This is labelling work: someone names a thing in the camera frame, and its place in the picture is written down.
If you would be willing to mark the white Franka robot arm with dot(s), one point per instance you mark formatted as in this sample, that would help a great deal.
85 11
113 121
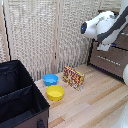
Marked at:
105 25

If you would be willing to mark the beige folding screen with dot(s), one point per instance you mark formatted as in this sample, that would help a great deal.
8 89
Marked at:
30 33

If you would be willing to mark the black fabric storage box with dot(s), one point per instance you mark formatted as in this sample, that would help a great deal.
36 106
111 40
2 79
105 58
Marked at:
18 100

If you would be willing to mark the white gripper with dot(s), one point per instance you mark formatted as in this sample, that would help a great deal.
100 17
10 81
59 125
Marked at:
104 46

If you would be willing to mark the blue bowl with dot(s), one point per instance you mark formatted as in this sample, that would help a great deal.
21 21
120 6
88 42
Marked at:
50 79

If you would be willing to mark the yellow bowl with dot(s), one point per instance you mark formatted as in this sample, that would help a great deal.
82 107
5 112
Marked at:
55 92

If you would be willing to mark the brown drawer cabinet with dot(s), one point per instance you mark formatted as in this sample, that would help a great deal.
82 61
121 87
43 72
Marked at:
110 61

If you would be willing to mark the red printed cardboard box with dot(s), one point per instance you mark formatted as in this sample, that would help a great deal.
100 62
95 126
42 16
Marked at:
73 77

